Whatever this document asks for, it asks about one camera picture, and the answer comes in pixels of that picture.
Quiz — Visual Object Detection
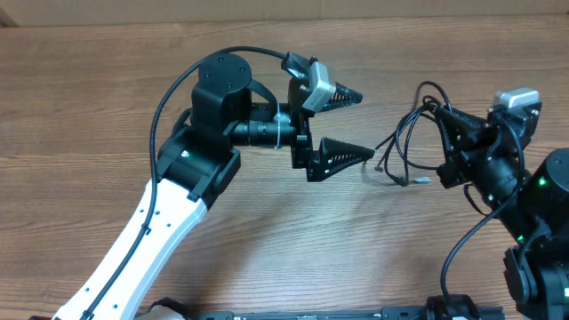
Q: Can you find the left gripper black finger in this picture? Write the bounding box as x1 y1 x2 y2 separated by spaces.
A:
321 83 363 112
306 137 375 182

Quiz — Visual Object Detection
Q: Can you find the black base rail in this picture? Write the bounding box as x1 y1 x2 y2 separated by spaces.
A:
131 293 506 320

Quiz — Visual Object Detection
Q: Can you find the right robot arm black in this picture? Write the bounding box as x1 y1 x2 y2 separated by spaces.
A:
432 100 568 319

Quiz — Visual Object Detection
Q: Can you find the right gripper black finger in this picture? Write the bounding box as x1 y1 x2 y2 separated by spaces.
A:
436 117 471 156
429 106 485 138

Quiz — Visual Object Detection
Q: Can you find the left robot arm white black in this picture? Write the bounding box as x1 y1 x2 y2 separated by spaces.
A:
55 46 374 319

